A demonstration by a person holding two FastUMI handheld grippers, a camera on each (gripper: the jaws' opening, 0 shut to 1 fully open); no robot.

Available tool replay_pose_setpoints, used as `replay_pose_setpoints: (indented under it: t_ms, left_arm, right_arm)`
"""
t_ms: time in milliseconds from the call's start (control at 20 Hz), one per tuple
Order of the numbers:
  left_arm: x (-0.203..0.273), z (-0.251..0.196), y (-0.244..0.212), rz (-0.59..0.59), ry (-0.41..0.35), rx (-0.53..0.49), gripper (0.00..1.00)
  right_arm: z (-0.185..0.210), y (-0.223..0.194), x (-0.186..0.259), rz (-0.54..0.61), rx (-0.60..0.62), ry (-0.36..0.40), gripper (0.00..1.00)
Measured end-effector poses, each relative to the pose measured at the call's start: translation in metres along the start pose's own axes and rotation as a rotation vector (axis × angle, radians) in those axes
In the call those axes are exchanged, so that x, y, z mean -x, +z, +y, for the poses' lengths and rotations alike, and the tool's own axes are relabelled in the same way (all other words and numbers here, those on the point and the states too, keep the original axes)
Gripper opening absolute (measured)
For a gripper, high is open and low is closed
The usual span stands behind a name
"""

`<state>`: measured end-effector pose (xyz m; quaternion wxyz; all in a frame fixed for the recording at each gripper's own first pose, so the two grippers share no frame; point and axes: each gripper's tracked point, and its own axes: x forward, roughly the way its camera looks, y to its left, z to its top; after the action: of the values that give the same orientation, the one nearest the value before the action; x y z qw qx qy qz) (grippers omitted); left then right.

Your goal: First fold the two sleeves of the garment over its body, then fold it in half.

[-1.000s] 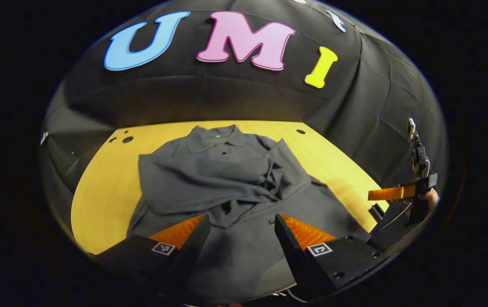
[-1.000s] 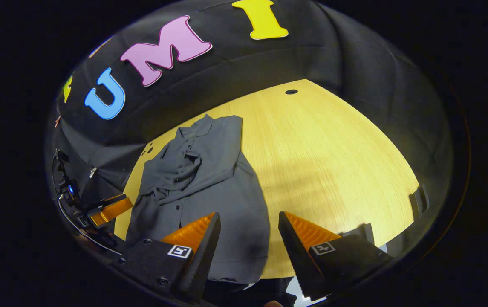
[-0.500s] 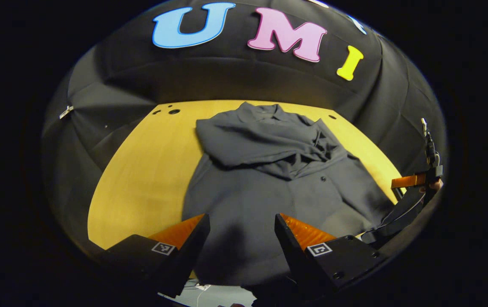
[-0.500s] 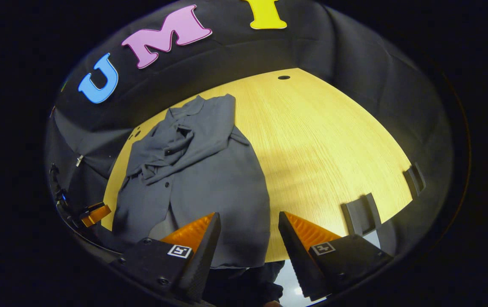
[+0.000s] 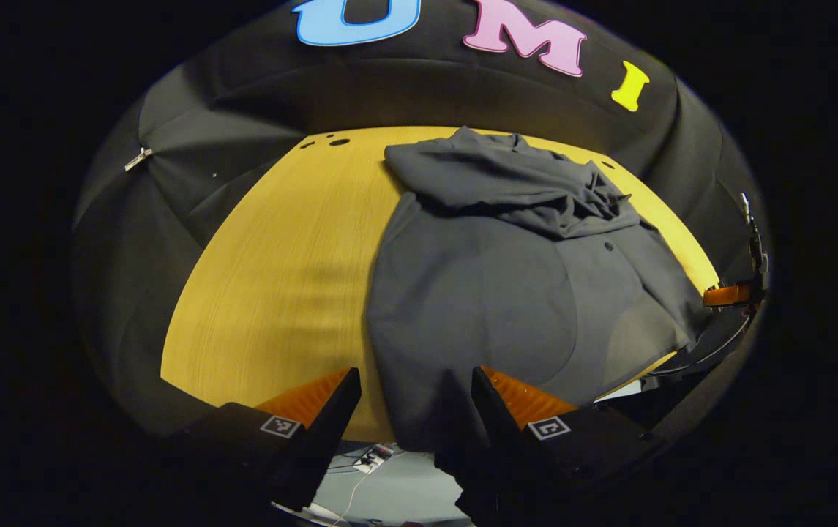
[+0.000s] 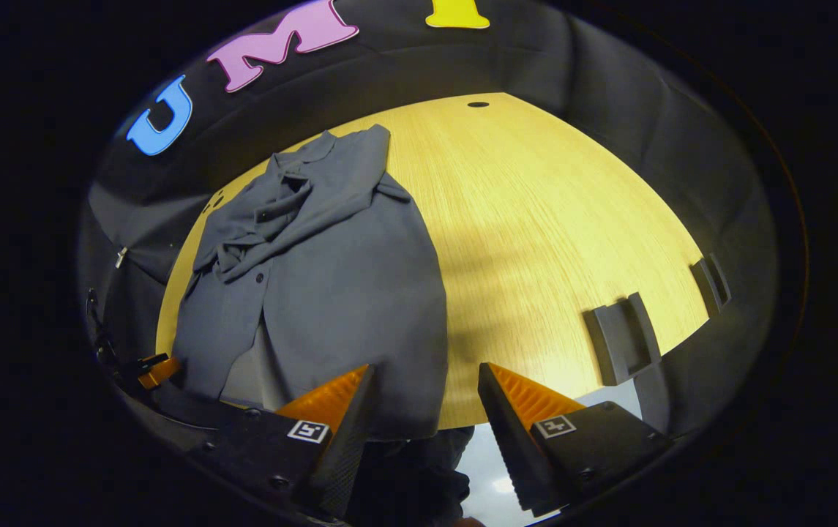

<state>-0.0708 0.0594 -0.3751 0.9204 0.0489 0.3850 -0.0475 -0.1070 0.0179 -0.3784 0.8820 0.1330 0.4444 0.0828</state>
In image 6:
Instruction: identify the grey button shirt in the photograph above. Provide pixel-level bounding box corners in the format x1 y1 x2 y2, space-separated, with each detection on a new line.
170 123 450 441

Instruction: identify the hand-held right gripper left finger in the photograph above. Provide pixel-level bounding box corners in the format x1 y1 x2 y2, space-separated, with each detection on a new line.
184 364 377 522

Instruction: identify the small grey table bracket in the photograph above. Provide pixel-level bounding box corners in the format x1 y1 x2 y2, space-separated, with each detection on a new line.
689 253 733 317

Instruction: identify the large grey table bracket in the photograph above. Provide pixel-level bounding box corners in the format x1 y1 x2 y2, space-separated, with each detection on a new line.
583 291 662 387

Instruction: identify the black backdrop cloth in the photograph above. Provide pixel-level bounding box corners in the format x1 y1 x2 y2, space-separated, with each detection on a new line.
78 0 782 440

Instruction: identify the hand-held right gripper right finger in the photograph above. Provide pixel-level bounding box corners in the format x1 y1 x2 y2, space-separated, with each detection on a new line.
477 362 676 519

